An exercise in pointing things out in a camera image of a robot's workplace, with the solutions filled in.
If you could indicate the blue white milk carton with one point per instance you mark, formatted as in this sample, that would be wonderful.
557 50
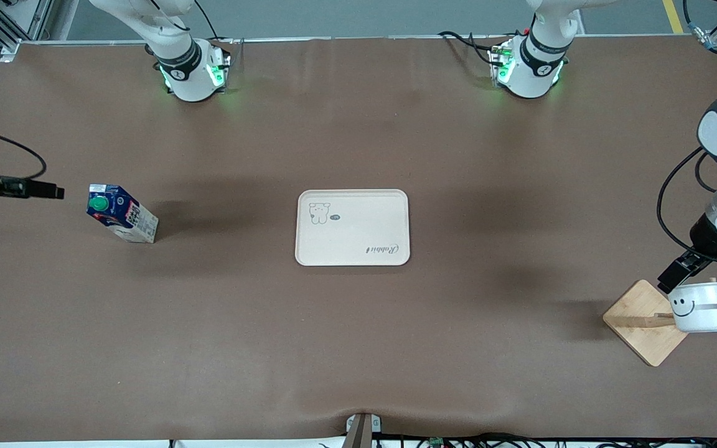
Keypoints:
125 218

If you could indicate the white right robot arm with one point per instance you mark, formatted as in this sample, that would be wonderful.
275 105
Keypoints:
190 81

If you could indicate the cream rectangular tray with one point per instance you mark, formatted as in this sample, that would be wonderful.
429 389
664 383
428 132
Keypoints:
358 230

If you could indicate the wooden mug tree stand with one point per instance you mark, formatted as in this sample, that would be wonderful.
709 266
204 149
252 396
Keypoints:
642 323

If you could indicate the small green circuit board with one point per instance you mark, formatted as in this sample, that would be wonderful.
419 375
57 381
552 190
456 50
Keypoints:
437 442

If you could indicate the grey camera post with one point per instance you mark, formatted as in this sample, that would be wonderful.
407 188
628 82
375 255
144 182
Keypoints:
361 432

